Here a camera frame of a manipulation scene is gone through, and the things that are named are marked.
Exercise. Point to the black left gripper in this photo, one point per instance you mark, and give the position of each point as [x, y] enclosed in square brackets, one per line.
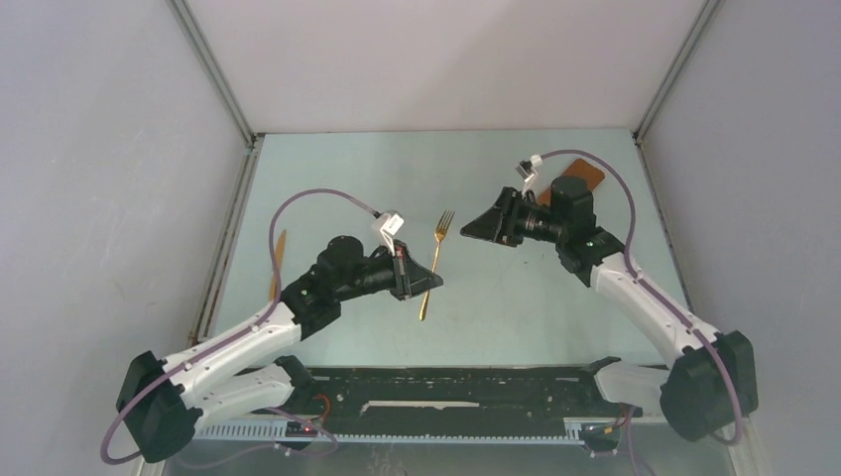
[410, 280]

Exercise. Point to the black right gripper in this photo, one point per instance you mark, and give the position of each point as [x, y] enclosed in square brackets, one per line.
[498, 223]

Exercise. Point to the wooden fork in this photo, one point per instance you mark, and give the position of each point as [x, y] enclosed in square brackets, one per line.
[440, 234]

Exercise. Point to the orange cloth napkin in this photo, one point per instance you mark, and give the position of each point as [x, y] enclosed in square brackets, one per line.
[579, 169]

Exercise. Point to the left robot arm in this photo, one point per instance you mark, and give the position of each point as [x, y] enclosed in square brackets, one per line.
[165, 402]

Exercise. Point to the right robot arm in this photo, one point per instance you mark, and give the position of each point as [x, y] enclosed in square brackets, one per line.
[708, 378]

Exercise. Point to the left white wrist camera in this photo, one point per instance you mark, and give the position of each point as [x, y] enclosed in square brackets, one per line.
[386, 226]

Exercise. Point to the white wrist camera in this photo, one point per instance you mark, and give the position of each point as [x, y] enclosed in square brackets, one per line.
[386, 226]
[528, 171]

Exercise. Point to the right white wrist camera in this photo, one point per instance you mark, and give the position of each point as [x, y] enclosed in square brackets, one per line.
[528, 171]

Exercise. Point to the right aluminium frame post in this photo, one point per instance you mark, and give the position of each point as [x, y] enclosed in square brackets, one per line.
[693, 38]

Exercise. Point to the aluminium frame post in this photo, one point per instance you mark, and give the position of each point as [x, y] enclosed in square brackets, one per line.
[202, 49]
[693, 38]

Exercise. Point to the left aluminium frame post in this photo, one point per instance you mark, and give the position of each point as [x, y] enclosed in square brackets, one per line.
[202, 49]

